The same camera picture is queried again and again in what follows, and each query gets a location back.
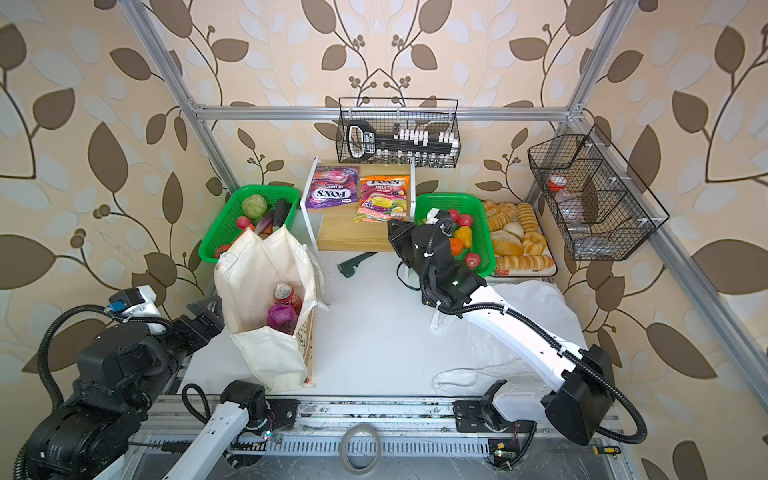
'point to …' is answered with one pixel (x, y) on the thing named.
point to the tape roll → (357, 428)
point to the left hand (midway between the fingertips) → (206, 307)
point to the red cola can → (284, 293)
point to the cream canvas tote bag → (269, 288)
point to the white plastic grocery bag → (494, 369)
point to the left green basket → (225, 230)
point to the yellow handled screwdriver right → (606, 450)
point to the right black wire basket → (602, 209)
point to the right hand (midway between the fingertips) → (388, 223)
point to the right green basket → (466, 204)
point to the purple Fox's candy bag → (333, 186)
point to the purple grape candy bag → (282, 316)
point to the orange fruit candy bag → (382, 198)
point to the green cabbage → (254, 206)
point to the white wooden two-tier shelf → (334, 228)
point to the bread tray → (522, 247)
